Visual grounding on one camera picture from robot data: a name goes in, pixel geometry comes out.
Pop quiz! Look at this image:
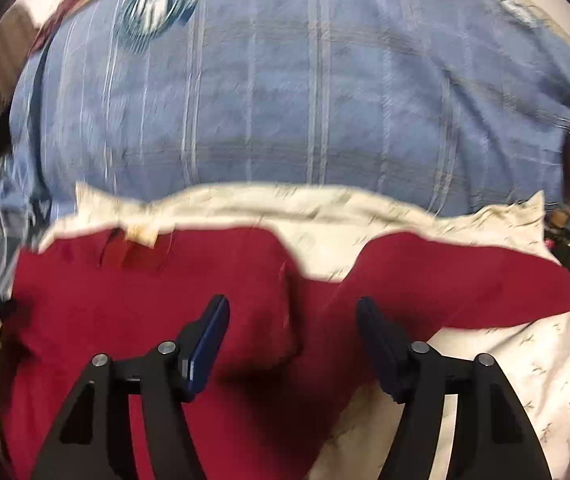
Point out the cream leaf-print pillow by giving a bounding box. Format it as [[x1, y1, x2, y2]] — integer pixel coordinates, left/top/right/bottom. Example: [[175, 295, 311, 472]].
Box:
[[0, 181, 570, 480]]

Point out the red garment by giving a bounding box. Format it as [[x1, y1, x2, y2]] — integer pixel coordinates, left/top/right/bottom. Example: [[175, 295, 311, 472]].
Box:
[[0, 228, 570, 479]]

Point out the blue plaid quilt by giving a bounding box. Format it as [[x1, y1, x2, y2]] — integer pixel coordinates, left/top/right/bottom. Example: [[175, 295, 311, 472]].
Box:
[[0, 0, 570, 222]]

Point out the maroon cloth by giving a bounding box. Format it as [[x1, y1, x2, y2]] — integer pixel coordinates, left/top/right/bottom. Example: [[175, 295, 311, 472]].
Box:
[[29, 0, 87, 54]]

